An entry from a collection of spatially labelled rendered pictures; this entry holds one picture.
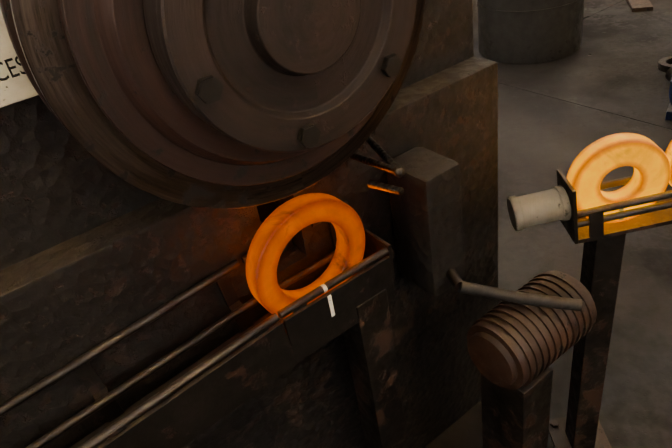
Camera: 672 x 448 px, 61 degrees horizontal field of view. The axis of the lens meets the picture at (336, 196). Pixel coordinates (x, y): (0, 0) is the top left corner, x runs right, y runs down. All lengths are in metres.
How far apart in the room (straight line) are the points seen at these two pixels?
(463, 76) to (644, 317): 1.04
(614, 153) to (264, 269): 0.57
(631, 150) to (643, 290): 0.96
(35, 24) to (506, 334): 0.79
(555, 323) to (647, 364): 0.70
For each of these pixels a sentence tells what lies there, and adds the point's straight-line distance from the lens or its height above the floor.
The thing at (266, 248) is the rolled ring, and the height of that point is 0.81.
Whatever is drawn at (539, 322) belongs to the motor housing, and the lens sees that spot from 1.03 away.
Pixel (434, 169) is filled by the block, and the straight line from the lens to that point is 0.88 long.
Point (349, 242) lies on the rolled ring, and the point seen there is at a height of 0.75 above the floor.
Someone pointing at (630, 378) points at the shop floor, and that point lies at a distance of 1.67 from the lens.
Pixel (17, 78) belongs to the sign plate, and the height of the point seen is 1.08.
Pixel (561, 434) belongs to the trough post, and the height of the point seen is 0.01.
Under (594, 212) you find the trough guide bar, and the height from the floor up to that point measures 0.67.
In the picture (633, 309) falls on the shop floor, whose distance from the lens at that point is 1.85.
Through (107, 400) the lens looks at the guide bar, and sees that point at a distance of 0.84.
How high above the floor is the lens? 1.25
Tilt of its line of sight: 32 degrees down
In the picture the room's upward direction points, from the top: 10 degrees counter-clockwise
